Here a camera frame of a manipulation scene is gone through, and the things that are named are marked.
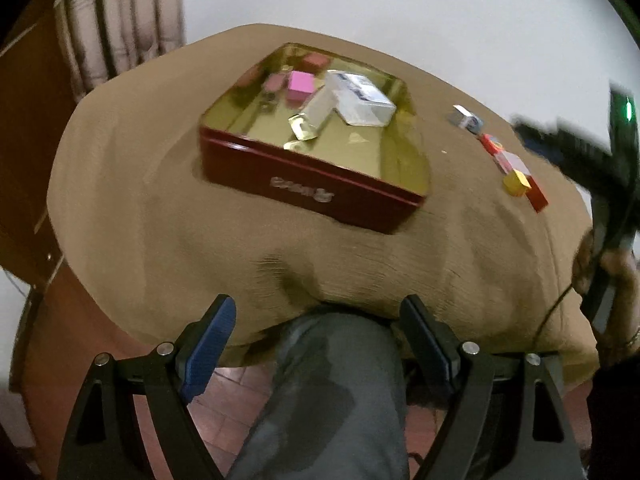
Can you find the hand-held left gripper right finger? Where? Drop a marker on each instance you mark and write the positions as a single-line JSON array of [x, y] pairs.
[[425, 342]]

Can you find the person's right hand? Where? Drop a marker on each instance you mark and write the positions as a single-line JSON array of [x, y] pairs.
[[622, 290]]

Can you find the person's right forearm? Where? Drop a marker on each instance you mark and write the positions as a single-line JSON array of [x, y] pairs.
[[617, 420]]

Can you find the yellow block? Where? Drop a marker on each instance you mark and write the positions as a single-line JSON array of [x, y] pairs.
[[516, 183]]

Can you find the white printed carton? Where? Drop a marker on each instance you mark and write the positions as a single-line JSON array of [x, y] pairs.
[[362, 97]]

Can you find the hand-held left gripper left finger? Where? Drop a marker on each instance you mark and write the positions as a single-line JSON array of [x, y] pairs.
[[210, 345]]

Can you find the shiny gold block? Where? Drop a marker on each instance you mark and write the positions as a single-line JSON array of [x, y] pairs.
[[301, 129]]

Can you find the long red block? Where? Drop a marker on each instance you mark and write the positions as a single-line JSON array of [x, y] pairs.
[[536, 197]]

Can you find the white quilted cushion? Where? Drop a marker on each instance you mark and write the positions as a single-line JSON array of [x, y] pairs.
[[120, 20]]

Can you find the person's grey trouser leg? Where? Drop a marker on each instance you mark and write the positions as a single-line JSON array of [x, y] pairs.
[[325, 400]]

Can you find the red tin box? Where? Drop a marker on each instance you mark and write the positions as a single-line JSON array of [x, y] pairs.
[[320, 180]]

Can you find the reddish brown block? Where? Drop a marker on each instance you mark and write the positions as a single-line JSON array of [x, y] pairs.
[[314, 60]]

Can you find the tan tablecloth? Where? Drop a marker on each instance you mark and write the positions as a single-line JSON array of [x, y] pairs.
[[160, 240]]

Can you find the small red orange block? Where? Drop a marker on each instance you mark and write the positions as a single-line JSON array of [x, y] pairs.
[[492, 144]]

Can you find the small silver white box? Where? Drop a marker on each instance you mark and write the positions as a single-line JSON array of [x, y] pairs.
[[465, 118]]

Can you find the pale pink block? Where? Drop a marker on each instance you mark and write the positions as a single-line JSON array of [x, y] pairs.
[[511, 162]]

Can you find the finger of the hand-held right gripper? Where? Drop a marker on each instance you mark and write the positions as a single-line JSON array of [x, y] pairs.
[[575, 136], [570, 160]]

